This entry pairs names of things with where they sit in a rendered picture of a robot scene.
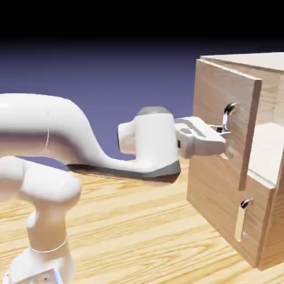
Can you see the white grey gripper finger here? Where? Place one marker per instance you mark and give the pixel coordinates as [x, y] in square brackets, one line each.
[218, 128]

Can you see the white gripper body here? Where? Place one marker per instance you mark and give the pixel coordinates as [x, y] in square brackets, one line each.
[207, 143]

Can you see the tall wood cabinet door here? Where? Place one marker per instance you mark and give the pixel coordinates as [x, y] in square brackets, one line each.
[210, 93]

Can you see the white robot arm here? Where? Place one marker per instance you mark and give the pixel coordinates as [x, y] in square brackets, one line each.
[153, 142]

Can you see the short wood cabinet door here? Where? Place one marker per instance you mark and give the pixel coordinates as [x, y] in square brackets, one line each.
[213, 199]

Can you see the light wood cabinet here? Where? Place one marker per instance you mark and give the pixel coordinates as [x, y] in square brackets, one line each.
[269, 99]

